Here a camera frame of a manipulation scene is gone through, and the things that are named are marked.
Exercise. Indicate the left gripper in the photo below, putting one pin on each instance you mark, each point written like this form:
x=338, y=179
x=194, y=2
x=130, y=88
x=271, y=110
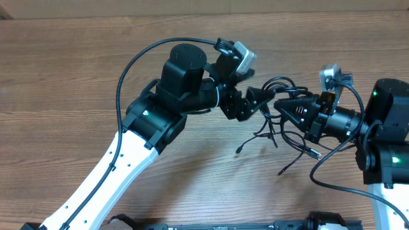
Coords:
x=245, y=110

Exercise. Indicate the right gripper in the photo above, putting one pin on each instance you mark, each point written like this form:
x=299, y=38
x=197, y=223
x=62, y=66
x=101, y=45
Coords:
x=310, y=106

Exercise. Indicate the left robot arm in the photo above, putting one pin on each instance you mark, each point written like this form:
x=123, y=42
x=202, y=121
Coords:
x=189, y=84

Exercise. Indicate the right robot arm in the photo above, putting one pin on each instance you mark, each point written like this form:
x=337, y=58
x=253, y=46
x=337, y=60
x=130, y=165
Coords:
x=379, y=132

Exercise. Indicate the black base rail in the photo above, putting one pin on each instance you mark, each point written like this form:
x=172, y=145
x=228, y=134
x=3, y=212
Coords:
x=316, y=220

